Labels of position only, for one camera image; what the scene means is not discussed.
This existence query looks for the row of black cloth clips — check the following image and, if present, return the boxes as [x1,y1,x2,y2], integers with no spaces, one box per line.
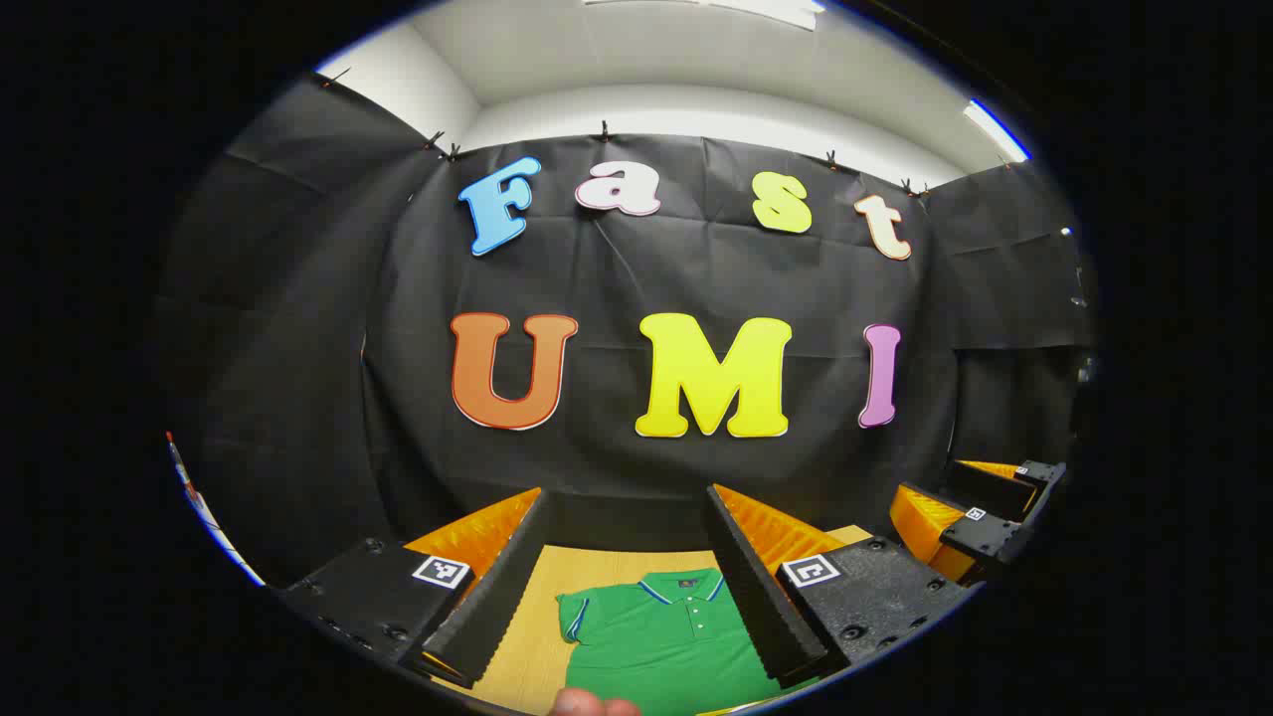
[318,68,1010,196]

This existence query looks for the black backdrop cloth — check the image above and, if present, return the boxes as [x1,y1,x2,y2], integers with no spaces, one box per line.
[149,75,1100,588]

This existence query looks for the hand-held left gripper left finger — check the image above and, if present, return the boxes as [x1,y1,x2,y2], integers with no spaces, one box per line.
[278,487,553,689]

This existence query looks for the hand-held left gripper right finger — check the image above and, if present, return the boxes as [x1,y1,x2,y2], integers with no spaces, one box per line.
[704,483,981,689]

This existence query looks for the green T-shirt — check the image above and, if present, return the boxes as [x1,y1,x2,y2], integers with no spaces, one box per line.
[555,568,797,716]

